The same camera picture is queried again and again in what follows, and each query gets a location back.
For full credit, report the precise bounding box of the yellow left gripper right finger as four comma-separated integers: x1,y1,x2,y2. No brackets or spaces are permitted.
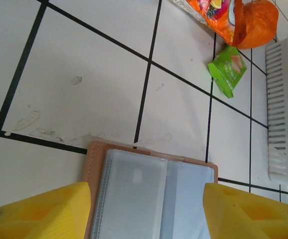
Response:
203,183,288,239

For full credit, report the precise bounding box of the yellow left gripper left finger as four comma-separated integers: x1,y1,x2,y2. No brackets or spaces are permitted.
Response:
0,181,92,239

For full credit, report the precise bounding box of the white slotted card tray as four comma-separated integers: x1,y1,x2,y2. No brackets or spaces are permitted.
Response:
265,31,288,188

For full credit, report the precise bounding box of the green snack packet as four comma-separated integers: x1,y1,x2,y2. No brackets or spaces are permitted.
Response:
207,46,248,99

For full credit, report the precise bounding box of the orange fruit candy bag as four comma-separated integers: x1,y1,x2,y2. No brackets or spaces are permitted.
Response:
170,0,246,47

